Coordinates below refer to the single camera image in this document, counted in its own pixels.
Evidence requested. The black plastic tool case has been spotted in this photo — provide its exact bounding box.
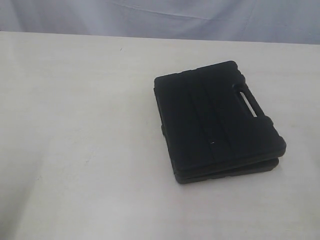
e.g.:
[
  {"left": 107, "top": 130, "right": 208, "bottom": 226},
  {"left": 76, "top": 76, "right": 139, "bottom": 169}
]
[{"left": 153, "top": 60, "right": 287, "bottom": 184}]

